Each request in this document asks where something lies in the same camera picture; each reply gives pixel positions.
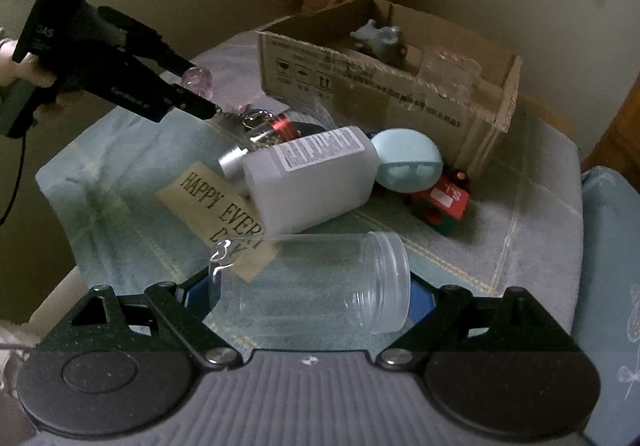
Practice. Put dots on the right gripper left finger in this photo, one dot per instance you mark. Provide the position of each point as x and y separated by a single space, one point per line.
153 321

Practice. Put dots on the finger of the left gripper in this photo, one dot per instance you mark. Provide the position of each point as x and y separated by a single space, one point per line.
142 41
140 90

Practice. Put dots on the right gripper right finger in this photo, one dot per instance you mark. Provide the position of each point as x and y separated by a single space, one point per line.
461 322

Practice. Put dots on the clear plastic jar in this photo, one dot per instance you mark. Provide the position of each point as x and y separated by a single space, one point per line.
310 285

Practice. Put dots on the red toy train car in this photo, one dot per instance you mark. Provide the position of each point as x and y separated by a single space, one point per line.
442 206

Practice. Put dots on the light blue egg-shaped case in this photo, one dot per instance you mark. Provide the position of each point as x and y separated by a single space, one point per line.
409 160

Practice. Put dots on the white plastic bottle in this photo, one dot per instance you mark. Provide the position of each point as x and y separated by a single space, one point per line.
300 184

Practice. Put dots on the person's left hand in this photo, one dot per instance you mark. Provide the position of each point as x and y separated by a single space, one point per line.
29 70

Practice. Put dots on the pink glass knob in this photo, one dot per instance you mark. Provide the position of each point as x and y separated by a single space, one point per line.
198 80

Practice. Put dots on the happy every day paper tag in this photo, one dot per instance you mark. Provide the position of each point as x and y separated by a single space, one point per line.
213 211

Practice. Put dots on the light blue pillow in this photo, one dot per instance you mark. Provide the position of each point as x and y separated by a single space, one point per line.
606 321

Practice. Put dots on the cardboard box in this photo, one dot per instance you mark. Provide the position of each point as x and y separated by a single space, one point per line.
311 60

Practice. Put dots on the grey-blue elephant figurine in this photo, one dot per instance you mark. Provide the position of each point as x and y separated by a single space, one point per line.
386 44

